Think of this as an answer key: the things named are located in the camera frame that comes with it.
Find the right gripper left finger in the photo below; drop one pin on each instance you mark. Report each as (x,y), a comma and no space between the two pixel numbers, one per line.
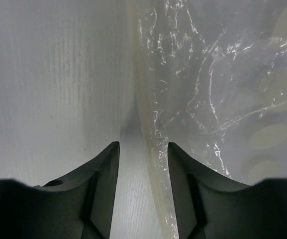
(78,205)

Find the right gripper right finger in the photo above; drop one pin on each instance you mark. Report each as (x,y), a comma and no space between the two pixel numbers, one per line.
(209,205)

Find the clear zip top bag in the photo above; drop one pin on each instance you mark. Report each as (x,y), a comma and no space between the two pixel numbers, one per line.
(211,77)

